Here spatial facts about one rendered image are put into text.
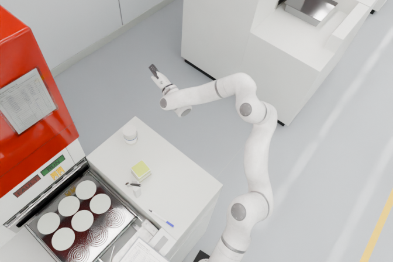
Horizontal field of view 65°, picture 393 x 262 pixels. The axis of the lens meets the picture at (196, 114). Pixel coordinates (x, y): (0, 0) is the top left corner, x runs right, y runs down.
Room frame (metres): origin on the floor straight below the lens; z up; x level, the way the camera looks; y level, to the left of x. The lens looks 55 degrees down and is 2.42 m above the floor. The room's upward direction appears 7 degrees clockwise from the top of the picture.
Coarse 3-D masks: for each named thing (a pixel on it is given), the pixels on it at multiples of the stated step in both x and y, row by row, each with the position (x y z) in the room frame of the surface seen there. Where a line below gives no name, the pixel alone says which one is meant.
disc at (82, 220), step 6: (84, 210) 0.43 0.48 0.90; (78, 216) 0.39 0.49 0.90; (84, 216) 0.40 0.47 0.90; (90, 216) 0.40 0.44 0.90; (72, 222) 0.36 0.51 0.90; (78, 222) 0.37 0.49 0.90; (84, 222) 0.37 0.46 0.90; (90, 222) 0.37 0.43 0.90; (78, 228) 0.34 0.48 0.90; (84, 228) 0.34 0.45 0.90
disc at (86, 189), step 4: (80, 184) 0.55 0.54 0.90; (84, 184) 0.55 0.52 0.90; (88, 184) 0.56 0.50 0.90; (92, 184) 0.56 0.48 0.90; (76, 188) 0.53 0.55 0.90; (80, 188) 0.53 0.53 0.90; (84, 188) 0.53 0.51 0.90; (88, 188) 0.53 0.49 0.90; (92, 188) 0.54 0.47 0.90; (76, 192) 0.51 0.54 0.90; (80, 192) 0.51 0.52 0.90; (84, 192) 0.51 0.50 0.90; (88, 192) 0.51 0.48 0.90; (92, 192) 0.52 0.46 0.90; (80, 196) 0.49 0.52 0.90; (84, 196) 0.49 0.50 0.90; (88, 196) 0.49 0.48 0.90
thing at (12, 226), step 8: (80, 168) 0.62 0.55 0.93; (88, 168) 0.65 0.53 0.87; (72, 176) 0.58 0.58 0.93; (80, 176) 0.61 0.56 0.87; (72, 184) 0.56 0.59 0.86; (48, 192) 0.47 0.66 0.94; (56, 192) 0.50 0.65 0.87; (40, 200) 0.43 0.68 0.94; (48, 200) 0.46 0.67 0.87; (32, 208) 0.39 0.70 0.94; (40, 208) 0.42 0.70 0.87; (24, 216) 0.35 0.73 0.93; (32, 216) 0.37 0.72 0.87; (16, 224) 0.32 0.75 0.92; (24, 224) 0.33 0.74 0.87; (16, 232) 0.30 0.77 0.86
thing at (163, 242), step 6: (162, 228) 0.37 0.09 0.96; (156, 234) 0.35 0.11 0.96; (162, 234) 0.35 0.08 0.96; (168, 234) 0.35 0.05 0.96; (150, 240) 0.32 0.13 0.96; (156, 240) 0.32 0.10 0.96; (162, 240) 0.32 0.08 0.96; (168, 240) 0.33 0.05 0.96; (174, 240) 0.33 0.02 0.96; (156, 246) 0.30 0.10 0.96; (162, 246) 0.30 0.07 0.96; (168, 246) 0.30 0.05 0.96; (174, 246) 0.32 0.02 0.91; (162, 252) 0.27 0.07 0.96; (168, 252) 0.28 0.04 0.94
